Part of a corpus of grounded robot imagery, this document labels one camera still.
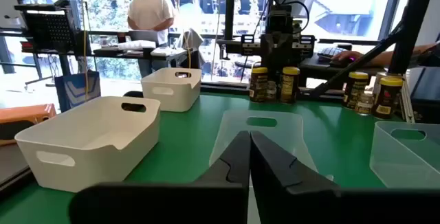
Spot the dark standing desk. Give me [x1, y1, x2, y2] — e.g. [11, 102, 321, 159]
[91, 47, 189, 70]

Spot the grey laptop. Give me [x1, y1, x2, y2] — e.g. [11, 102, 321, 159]
[128, 30, 160, 45]

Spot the black computer mouse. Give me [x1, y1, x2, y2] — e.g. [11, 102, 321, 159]
[329, 57, 355, 69]

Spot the blue bag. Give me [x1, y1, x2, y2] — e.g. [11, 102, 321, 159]
[54, 69, 102, 113]

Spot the person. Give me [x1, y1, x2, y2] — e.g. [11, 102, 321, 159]
[126, 0, 177, 79]

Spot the small glass pink salt jar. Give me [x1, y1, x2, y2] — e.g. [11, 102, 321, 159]
[355, 91, 375, 116]
[265, 80, 278, 102]

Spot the black keyboard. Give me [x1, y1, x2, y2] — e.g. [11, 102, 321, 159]
[316, 46, 348, 62]

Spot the white plastic bin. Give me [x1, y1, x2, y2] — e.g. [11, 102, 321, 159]
[14, 96, 162, 194]
[140, 67, 203, 113]

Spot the black desk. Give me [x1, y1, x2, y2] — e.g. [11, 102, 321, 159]
[298, 52, 393, 89]

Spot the black pegboard rack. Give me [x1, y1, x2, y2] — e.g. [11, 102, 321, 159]
[13, 0, 92, 58]

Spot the white flat item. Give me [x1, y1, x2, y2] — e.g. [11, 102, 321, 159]
[150, 47, 186, 58]

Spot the black frame post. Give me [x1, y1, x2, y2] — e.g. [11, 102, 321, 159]
[388, 0, 437, 76]

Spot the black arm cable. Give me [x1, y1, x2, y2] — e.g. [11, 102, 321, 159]
[271, 0, 311, 34]

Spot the orange box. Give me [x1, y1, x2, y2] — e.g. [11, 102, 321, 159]
[0, 102, 58, 146]

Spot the black diagonal strut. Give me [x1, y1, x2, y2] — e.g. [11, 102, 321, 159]
[311, 21, 405, 100]

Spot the white cloth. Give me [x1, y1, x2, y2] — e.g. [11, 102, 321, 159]
[177, 27, 206, 67]

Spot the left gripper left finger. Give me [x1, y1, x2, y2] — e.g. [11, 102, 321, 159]
[67, 130, 251, 224]

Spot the person's forearm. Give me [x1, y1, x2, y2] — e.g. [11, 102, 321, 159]
[360, 41, 440, 67]

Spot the person's hand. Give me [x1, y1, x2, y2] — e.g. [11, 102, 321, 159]
[331, 50, 364, 63]

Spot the clear plastic bin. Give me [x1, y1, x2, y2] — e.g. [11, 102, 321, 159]
[369, 120, 440, 189]
[208, 109, 333, 183]

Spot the aluminium rail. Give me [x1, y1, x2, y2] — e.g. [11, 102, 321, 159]
[400, 74, 415, 124]

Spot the white paper stack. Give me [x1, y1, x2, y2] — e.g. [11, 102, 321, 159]
[118, 40, 156, 51]

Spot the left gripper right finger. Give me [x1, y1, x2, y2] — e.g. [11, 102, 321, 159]
[250, 130, 440, 224]

